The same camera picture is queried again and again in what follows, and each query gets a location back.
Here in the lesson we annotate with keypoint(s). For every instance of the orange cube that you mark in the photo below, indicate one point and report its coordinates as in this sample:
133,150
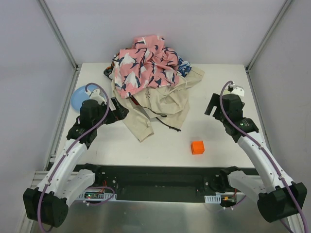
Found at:
197,147

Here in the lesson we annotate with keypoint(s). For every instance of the right aluminium frame post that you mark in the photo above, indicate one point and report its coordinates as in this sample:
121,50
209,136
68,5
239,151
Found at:
276,21

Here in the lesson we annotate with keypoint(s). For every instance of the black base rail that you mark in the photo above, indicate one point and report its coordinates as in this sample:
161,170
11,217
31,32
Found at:
159,183

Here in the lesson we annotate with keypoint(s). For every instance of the beige jacket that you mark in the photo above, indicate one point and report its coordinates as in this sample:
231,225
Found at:
168,105

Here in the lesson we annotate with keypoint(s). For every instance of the aluminium frame post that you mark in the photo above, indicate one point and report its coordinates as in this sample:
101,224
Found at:
57,33
276,21

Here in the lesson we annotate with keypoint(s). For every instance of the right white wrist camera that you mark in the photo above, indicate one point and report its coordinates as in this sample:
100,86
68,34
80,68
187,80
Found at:
236,90

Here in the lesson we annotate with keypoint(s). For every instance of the light blue plate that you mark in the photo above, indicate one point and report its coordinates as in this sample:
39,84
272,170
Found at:
79,96

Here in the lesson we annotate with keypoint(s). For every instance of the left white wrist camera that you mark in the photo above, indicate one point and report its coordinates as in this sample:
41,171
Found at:
97,95

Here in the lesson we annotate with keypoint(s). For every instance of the blue white patterned cloth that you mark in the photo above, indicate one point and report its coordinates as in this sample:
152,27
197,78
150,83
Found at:
184,67

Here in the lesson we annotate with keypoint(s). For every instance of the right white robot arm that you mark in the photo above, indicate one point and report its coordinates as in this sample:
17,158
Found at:
277,196

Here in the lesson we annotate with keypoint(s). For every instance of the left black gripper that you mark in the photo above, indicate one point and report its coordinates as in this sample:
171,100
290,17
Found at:
116,110

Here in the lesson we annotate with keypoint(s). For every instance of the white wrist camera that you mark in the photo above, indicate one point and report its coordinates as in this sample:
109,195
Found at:
236,90
97,95

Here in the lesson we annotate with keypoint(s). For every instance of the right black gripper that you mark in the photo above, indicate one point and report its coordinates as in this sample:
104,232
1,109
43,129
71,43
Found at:
217,107

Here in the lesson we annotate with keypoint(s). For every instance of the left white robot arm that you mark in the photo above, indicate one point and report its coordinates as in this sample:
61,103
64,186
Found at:
49,202

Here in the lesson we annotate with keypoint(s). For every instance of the dark floral cloth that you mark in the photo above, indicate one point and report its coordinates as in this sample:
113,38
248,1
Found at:
109,71

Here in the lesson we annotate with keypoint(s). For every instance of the left aluminium frame post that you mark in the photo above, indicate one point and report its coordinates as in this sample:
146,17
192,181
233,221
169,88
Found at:
57,33

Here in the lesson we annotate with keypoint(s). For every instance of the pink patterned cloth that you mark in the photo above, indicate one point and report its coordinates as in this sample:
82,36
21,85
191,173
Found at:
148,63

